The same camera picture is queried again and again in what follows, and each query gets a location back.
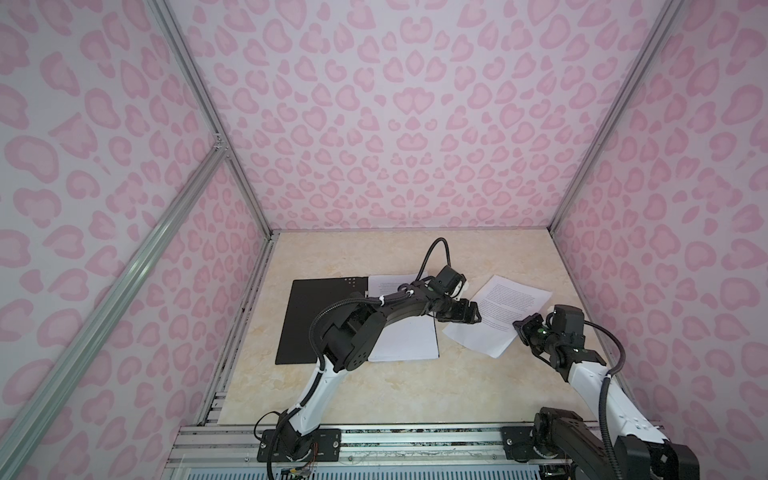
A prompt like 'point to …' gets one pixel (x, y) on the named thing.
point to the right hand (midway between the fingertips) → (513, 317)
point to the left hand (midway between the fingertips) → (476, 314)
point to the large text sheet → (407, 338)
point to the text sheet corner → (500, 303)
